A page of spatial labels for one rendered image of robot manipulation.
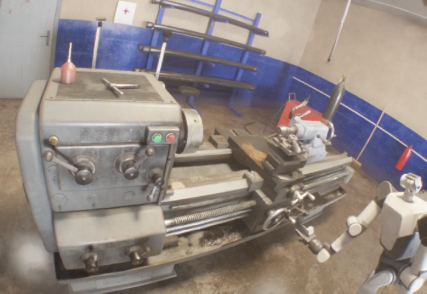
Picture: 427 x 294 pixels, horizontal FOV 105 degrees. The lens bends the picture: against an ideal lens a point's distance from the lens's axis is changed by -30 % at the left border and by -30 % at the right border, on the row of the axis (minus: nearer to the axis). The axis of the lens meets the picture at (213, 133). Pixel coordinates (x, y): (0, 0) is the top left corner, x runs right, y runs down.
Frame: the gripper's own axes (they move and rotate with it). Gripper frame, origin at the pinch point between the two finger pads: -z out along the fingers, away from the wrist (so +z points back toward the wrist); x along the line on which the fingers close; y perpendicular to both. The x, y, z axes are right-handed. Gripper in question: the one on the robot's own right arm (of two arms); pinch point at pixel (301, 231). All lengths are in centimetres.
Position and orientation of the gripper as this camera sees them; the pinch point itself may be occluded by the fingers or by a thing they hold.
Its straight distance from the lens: 158.8
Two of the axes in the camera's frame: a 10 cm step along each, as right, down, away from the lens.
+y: -0.2, 8.1, 5.8
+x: -8.8, 2.7, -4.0
